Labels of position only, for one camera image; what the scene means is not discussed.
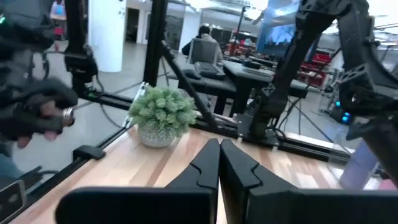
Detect green artificial potted plant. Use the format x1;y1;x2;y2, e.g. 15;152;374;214
127;86;199;149

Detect black keyboard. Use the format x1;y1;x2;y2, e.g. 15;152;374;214
193;61;227;80

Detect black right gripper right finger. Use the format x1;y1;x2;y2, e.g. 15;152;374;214
220;139;398;224

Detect red storage rack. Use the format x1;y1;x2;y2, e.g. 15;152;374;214
297;51;332;88

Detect black box blue lights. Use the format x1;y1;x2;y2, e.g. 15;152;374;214
329;99;352;125

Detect dark grey desk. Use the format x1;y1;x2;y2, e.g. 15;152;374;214
222;58;310;114
166;60;239;116

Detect black smartphone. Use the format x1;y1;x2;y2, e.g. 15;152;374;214
0;179;27;224

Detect white pillar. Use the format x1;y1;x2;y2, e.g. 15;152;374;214
88;0;127;73

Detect clear plastic bin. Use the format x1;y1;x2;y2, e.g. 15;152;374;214
329;123;398;191

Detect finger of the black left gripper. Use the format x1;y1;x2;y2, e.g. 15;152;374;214
346;119;398;184

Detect flat screen monitor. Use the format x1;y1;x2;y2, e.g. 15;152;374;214
256;0;301;58

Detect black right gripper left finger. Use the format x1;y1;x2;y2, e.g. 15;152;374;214
55;138;221;224

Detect black frame clamp bracket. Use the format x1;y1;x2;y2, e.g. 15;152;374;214
72;144;107;162

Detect person's hand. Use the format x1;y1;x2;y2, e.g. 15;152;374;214
15;99;76;149

